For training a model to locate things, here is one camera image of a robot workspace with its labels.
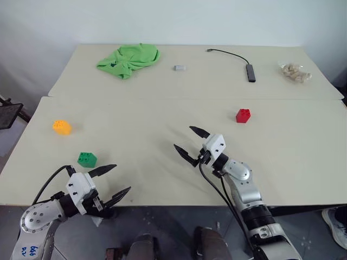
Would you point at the white sneaker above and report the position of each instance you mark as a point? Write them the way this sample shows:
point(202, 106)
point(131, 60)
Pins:
point(332, 224)

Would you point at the black metal stand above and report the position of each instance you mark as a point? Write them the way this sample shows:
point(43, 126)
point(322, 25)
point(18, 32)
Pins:
point(8, 116)

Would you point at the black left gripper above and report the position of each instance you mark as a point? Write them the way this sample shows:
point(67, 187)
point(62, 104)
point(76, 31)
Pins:
point(101, 209)

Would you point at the small brown object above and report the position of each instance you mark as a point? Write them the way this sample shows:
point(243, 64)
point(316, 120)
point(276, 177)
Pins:
point(113, 254)

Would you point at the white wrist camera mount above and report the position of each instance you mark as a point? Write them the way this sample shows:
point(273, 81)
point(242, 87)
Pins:
point(215, 145)
point(78, 187)

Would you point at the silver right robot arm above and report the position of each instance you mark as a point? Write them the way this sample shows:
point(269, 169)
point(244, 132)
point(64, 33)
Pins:
point(244, 174)

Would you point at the dark rounded shape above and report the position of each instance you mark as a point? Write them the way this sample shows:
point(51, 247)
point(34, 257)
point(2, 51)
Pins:
point(210, 243)
point(143, 247)

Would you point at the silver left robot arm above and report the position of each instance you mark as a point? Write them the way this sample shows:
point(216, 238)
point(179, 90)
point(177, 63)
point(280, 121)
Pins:
point(35, 218)

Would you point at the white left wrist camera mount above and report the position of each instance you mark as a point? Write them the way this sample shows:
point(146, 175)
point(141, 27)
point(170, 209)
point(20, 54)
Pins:
point(78, 187)

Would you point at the orange toy brick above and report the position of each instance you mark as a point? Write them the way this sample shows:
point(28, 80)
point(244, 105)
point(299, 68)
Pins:
point(62, 127)

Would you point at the small grey box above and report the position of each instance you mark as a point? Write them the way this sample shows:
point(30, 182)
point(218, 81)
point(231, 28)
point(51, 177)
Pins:
point(179, 68)

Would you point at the green toy brick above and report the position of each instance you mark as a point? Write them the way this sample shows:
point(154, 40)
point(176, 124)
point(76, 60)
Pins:
point(86, 160)

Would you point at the clear bag of nuts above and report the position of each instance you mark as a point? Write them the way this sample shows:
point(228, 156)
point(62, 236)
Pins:
point(292, 72)

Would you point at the red toy brick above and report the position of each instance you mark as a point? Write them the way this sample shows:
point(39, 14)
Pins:
point(242, 116)

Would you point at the crumpled green cloth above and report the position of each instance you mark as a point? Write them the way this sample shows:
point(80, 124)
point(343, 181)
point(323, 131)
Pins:
point(130, 59)

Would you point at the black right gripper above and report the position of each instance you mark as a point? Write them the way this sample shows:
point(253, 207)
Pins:
point(204, 157)

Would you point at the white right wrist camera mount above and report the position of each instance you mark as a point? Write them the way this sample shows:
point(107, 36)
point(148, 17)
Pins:
point(215, 145)

